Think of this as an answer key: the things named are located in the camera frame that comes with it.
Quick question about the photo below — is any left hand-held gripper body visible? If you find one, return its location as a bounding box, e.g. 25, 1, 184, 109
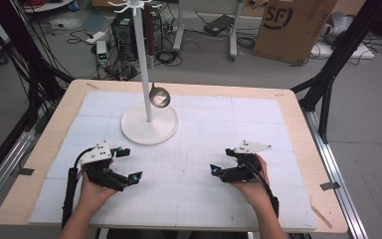
78, 141, 129, 192

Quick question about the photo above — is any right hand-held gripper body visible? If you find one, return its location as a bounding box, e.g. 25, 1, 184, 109
219, 139, 274, 184

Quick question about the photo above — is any person's right hand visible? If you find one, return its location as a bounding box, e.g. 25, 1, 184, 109
229, 153, 271, 207

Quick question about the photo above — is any person's left hand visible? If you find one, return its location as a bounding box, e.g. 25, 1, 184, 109
79, 171, 119, 214

